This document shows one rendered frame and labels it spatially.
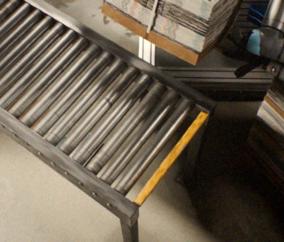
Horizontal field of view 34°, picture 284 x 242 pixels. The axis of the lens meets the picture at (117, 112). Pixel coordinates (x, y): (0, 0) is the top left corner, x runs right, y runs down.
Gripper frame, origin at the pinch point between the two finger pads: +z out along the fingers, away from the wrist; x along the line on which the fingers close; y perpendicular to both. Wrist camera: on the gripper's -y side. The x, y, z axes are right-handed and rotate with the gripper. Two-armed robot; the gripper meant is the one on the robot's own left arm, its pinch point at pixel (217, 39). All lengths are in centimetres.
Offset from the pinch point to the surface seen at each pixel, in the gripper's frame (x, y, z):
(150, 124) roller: 25.3, -29.3, 5.2
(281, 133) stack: -23, -41, -35
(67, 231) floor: 35, -118, 27
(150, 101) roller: 17.6, -26.7, 10.7
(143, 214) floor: 7, -108, 1
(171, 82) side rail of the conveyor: 6.9, -22.3, 8.7
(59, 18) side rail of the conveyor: 7, -23, 66
